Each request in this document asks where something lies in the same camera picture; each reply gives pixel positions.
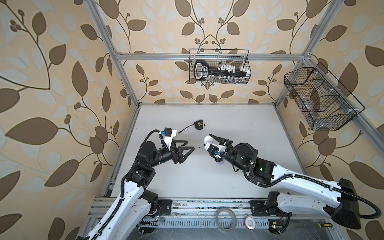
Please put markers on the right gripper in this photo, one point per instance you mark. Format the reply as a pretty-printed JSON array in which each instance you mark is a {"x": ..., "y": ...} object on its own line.
[{"x": 222, "y": 141}]

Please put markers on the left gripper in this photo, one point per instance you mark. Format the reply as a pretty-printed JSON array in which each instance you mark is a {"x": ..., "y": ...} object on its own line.
[{"x": 178, "y": 157}]

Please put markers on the white round earbud case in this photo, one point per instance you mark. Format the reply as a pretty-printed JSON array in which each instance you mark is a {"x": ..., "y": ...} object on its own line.
[{"x": 208, "y": 140}]

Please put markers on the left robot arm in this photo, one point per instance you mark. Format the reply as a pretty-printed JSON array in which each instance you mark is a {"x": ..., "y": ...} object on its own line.
[{"x": 135, "y": 201}]

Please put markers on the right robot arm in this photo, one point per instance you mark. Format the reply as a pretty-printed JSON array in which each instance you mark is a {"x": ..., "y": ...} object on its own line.
[{"x": 335, "y": 200}]

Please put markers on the black yellow tape measure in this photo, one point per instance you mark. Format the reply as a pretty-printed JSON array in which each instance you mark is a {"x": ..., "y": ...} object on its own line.
[{"x": 199, "y": 125}]

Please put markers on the grey tape roll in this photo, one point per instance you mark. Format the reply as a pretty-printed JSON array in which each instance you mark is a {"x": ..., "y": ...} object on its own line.
[{"x": 226, "y": 219}]

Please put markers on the black socket set holder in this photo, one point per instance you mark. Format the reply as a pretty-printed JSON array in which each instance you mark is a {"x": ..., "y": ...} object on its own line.
[{"x": 202, "y": 70}]

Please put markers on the small white tape roll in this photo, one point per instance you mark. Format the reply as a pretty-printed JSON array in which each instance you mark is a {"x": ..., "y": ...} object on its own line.
[{"x": 250, "y": 223}]

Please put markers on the black yellow screwdriver right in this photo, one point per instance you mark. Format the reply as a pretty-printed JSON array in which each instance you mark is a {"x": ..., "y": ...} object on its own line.
[{"x": 325, "y": 225}]

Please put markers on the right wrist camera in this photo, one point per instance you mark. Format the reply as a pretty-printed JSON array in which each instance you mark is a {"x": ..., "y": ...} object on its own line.
[{"x": 215, "y": 151}]

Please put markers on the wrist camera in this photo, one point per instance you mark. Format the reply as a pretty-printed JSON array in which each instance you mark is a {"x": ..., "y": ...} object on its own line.
[
  {"x": 166, "y": 137},
  {"x": 215, "y": 151}
]

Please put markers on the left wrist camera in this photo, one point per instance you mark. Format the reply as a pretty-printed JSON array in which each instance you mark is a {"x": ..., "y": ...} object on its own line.
[{"x": 166, "y": 137}]

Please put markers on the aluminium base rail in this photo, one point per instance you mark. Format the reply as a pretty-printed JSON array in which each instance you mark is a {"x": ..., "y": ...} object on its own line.
[{"x": 210, "y": 207}]

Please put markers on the rear wire basket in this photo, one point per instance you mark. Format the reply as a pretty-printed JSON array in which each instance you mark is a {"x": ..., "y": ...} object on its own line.
[{"x": 224, "y": 56}]

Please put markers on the wire basket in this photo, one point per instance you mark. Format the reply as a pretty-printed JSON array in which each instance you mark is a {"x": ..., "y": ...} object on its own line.
[
  {"x": 224, "y": 56},
  {"x": 325, "y": 102}
]

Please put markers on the right side wire basket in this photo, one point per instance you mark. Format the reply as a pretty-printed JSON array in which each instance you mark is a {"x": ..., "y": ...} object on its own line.
[{"x": 325, "y": 102}]

